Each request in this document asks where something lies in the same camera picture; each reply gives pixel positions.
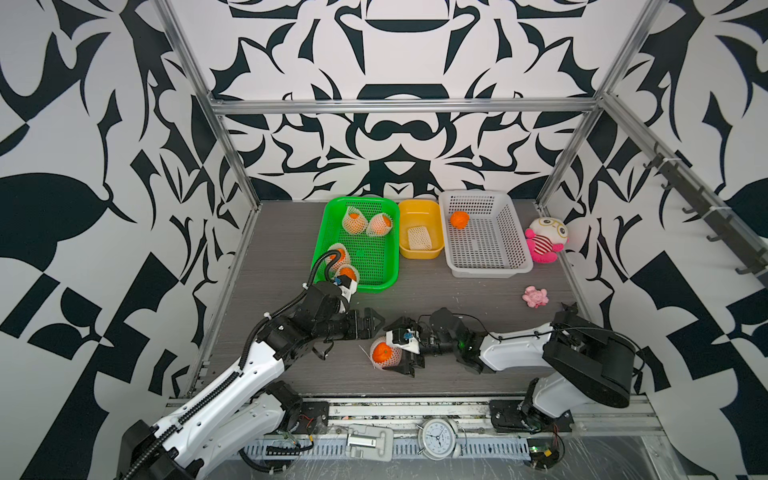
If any netted orange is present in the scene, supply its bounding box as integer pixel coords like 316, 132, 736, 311
341, 206, 368, 235
325, 242, 351, 272
366, 213, 394, 237
368, 337, 403, 370
334, 264, 360, 282

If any white foam net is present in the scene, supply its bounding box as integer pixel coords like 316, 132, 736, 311
407, 225, 433, 251

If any white perforated plastic basket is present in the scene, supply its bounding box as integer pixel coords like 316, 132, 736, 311
438, 190, 533, 279

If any orange being unwrapped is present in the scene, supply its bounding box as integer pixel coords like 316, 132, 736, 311
449, 211, 470, 230

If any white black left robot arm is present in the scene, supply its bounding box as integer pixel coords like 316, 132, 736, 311
116, 248, 384, 479

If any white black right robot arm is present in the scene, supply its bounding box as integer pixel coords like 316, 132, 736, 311
370, 306, 638, 433

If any green plastic basket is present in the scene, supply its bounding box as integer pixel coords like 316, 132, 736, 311
311, 197, 400, 293

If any white analog clock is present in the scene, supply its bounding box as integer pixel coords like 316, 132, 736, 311
417, 418, 460, 461

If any white rectangular device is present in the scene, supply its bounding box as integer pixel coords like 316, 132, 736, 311
345, 425, 394, 462

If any small pink pig toy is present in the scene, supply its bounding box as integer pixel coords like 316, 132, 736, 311
522, 285, 549, 309

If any yellow plastic tub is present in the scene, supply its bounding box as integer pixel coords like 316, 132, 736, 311
399, 199, 444, 260

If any small black figurine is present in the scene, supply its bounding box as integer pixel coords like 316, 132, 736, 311
561, 302, 579, 315

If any pink white plush doll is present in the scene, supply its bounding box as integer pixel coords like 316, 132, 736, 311
524, 217, 569, 264

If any small circuit board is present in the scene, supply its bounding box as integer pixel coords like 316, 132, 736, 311
524, 439, 562, 471

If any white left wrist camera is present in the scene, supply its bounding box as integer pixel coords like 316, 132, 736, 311
334, 277, 358, 301

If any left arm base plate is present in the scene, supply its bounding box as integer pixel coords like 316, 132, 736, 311
272, 401, 330, 435

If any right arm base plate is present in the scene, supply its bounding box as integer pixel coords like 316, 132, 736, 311
489, 400, 572, 434

